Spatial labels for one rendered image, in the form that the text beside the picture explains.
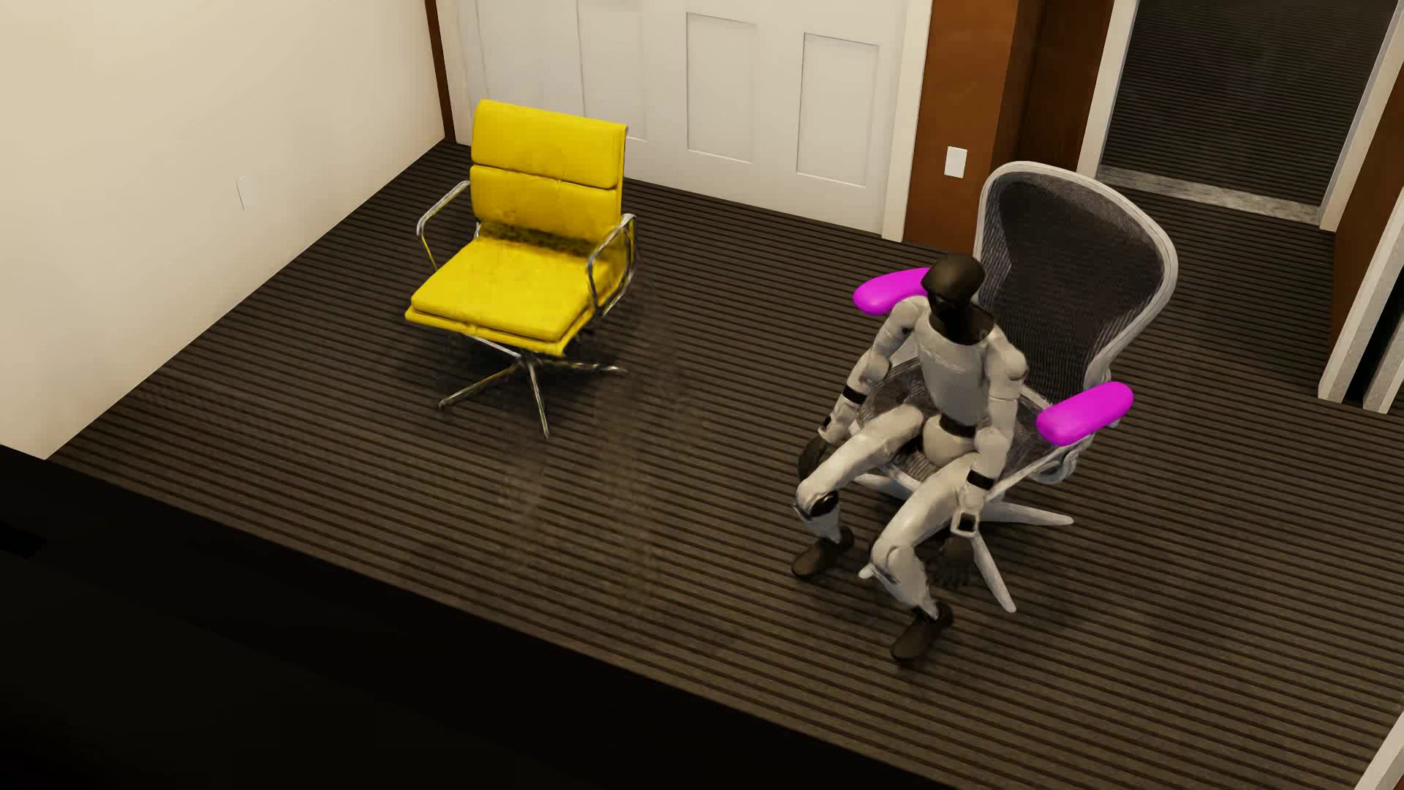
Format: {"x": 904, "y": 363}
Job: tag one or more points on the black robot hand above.
{"x": 814, "y": 454}
{"x": 958, "y": 555}

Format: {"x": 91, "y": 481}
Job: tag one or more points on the magenta chair armrest pad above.
{"x": 1084, "y": 412}
{"x": 888, "y": 290}

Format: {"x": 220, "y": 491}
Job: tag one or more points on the grey mesh office chair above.
{"x": 1070, "y": 263}

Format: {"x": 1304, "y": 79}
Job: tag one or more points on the yellow padded office chair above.
{"x": 537, "y": 247}

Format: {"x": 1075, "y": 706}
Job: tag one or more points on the white left robot leg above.
{"x": 927, "y": 516}

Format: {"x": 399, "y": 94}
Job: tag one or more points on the white robot leg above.
{"x": 867, "y": 450}
{"x": 927, "y": 516}

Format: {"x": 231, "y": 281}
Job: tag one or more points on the white right robot leg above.
{"x": 867, "y": 450}

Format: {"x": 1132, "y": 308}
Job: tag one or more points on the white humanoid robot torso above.
{"x": 956, "y": 373}

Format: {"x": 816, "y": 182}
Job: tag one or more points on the black robot head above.
{"x": 952, "y": 281}

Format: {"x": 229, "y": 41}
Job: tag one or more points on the white panelled door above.
{"x": 702, "y": 99}

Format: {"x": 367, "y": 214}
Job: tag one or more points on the white wall switch plate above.
{"x": 956, "y": 162}

